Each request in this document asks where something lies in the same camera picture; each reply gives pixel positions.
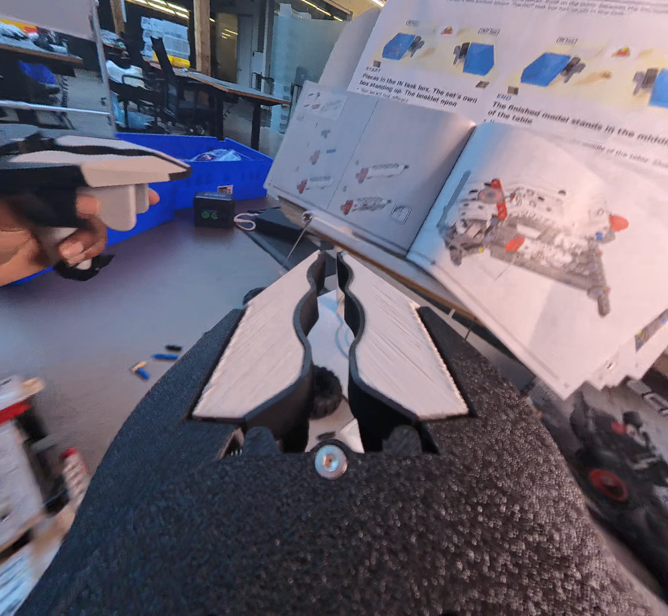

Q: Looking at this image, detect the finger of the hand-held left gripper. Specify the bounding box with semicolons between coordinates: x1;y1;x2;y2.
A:
55;135;169;159
0;151;192;189

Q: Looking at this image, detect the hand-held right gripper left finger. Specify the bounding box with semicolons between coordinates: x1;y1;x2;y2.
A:
192;250;326;422

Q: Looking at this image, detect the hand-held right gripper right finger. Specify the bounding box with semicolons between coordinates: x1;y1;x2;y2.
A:
335;251;470;421

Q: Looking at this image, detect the building instruction booklet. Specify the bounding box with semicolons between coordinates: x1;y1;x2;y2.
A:
263;81;668;398

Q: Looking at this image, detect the white toy truck model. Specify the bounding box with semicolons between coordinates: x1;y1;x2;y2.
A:
0;373;89;616

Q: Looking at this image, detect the grey desk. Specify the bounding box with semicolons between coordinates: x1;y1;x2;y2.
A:
0;199;366;471

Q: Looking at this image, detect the person's left hand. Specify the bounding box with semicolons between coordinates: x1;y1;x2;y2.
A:
0;189;160;286

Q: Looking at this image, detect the blue plastic bin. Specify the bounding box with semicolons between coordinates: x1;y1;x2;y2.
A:
0;180;178;287
117;132;273;210

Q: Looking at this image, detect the black rubber toy tyre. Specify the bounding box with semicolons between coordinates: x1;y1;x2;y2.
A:
312;366;345;418

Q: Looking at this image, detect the pile of small brick parts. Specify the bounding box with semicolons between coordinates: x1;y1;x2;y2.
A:
129;344;183;381

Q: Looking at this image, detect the black timer with green display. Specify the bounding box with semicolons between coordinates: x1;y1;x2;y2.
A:
193;191;236;228

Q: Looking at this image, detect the stack of clear storage boxes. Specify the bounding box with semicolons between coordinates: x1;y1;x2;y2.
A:
140;16;190;61

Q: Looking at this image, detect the wooden background table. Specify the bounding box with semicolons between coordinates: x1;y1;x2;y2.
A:
157;65;290;152

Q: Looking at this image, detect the black power adapter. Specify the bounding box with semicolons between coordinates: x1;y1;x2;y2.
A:
256;208;309;241

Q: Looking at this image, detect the black toy set box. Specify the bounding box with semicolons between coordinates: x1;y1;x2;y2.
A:
538;381;668;538

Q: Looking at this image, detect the wooden support post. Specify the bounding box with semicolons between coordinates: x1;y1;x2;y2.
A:
190;0;212;77

